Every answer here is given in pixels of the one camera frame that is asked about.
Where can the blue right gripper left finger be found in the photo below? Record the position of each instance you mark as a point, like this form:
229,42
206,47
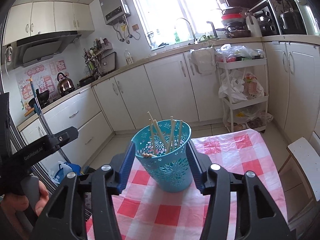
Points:
126,159

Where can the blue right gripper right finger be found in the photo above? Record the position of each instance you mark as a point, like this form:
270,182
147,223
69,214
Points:
198,166

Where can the wooden chopstick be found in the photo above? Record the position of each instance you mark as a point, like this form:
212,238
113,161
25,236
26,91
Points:
152,136
171,134
180,133
173,140
160,134

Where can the white rolling kitchen cart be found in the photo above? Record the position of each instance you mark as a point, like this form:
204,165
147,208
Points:
243,79

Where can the kitchen faucet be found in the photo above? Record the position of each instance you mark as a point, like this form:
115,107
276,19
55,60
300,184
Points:
191,30

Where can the person's left hand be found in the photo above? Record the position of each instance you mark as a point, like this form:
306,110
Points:
12,202

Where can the teal perforated plastic basket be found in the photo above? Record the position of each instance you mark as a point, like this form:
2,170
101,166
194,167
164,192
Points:
170,171

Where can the red checkered plastic tablecloth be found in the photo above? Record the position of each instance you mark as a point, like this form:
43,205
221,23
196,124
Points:
144,211

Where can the black wok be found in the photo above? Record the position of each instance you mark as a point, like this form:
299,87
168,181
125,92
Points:
43,99

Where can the copper kettle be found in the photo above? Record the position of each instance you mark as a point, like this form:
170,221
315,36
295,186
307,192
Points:
65,84

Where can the white stool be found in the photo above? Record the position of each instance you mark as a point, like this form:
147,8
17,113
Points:
304,156

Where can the clear plastic bottle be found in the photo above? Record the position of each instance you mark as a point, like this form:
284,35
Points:
128,57

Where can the utensil drying rack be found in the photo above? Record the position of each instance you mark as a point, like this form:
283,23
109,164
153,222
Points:
100,59

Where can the range hood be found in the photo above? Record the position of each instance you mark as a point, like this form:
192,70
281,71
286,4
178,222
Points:
40,47

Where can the blue mop handle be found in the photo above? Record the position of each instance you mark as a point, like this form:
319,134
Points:
38,110

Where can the wall gas water heater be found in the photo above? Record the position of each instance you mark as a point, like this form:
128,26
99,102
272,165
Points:
114,11

